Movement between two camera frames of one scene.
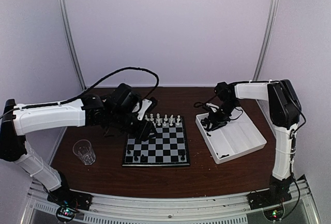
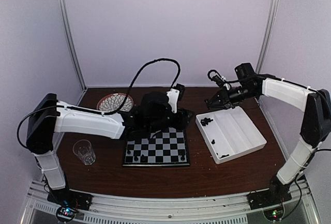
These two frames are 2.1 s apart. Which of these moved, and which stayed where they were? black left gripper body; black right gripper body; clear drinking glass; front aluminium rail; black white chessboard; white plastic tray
Moved: black left gripper body; black right gripper body
Stayed: clear drinking glass; white plastic tray; front aluminium rail; black white chessboard
